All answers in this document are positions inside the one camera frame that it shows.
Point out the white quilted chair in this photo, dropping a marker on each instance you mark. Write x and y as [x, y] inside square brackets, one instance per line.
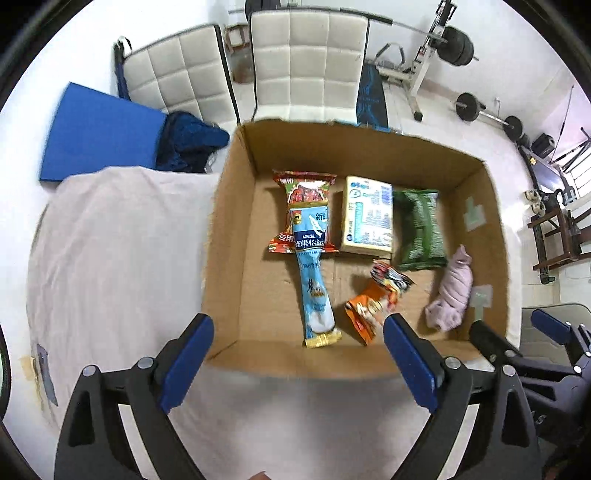
[180, 69]
[304, 64]

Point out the blue black folded frame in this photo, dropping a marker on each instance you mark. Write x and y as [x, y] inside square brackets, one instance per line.
[122, 69]

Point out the dark wooden chair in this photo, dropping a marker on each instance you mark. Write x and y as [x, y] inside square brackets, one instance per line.
[558, 240]

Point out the grey blanket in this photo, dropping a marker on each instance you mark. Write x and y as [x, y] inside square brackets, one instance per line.
[115, 258]

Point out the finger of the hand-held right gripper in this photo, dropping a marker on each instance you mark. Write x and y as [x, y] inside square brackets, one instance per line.
[551, 325]
[491, 341]

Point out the cardboard box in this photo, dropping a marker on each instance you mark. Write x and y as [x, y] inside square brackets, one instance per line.
[258, 300]

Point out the green snack packet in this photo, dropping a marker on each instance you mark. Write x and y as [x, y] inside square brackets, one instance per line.
[420, 230]

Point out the black box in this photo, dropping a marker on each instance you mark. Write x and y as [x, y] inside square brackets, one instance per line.
[544, 145]

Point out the orange snack packet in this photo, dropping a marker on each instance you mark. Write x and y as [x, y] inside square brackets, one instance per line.
[369, 309]

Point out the red snack packet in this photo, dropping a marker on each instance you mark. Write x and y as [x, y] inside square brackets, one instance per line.
[304, 191]

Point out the dark blue clothing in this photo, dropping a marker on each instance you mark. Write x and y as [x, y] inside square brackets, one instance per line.
[189, 138]

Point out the black tripod stand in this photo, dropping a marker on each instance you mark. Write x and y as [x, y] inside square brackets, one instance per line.
[577, 147]

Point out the small brown stool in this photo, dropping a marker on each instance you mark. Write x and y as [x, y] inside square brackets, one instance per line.
[236, 37]

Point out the large black barbell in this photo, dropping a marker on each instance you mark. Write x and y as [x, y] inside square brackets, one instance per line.
[455, 44]

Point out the small black barbell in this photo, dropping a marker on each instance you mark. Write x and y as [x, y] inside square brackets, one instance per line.
[466, 107]

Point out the light shoe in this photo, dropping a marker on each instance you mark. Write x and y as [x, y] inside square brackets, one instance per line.
[533, 195]
[539, 206]

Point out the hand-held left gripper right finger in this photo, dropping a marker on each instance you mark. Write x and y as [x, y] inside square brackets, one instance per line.
[408, 364]

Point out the white and blue carton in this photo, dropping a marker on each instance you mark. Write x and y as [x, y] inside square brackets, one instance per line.
[367, 214]

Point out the dark flat bench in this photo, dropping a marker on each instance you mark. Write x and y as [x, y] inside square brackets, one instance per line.
[545, 168]

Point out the small pink cloth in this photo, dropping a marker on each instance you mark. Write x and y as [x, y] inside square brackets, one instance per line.
[450, 286]

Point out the blue smartphone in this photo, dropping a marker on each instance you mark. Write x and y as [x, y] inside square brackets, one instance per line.
[46, 374]

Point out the long blue powder packet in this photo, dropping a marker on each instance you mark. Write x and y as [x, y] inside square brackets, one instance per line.
[316, 286]

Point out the translucent plastic jug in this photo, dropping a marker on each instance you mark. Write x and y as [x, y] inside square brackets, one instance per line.
[242, 67]

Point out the blue foam mat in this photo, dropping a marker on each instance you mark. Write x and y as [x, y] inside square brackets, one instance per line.
[97, 134]

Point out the beige tape piece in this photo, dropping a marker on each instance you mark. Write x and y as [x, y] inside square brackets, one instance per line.
[27, 367]

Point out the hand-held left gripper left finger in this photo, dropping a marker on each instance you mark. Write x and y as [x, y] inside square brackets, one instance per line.
[187, 364]

